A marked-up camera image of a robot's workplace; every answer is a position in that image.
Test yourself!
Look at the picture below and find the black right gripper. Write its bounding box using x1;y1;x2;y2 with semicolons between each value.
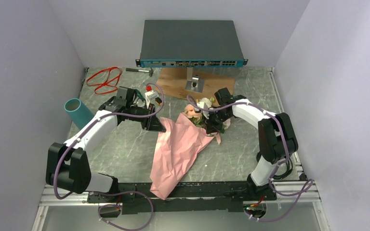
202;108;232;134

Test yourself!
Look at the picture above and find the yellow black screwdriver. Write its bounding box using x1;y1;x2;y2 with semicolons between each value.
155;97;163;106

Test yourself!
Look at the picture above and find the pink flower bouquet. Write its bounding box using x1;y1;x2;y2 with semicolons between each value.
150;104;221;200

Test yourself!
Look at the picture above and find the teal cylindrical vase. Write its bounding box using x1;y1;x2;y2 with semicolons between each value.
64;98;94;130

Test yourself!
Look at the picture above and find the coiled black cable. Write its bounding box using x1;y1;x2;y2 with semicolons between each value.
256;153;296;180

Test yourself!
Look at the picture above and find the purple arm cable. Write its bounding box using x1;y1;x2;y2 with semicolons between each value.
53;83;166;231
186;94;314;223

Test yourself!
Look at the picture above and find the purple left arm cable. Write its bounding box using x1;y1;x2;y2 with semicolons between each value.
53;83;166;231

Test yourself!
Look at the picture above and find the small black hammer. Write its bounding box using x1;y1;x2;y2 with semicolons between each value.
125;68;154;77

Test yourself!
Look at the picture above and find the red ribbon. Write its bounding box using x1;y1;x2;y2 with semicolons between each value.
85;66;123;95

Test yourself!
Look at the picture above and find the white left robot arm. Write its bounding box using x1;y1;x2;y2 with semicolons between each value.
46;84;166;202

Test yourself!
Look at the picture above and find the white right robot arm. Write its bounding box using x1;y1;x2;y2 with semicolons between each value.
197;88;299;200

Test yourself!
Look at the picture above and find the grey network switch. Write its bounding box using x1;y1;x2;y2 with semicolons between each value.
135;20;248;67

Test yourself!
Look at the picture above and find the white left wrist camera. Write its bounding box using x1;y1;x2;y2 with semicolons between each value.
144;90;159;104

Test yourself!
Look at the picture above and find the metal stand bracket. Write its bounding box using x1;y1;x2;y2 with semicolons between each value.
185;67;205;93

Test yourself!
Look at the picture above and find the aluminium rail frame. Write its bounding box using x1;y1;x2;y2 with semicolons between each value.
31;67;329;231

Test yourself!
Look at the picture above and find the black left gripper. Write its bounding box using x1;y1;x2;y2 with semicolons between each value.
126;103;166;133

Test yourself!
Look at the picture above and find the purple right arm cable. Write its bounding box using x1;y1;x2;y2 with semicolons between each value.
186;94;314;223

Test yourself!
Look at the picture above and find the wooden board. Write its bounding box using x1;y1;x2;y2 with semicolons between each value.
157;67;236;100

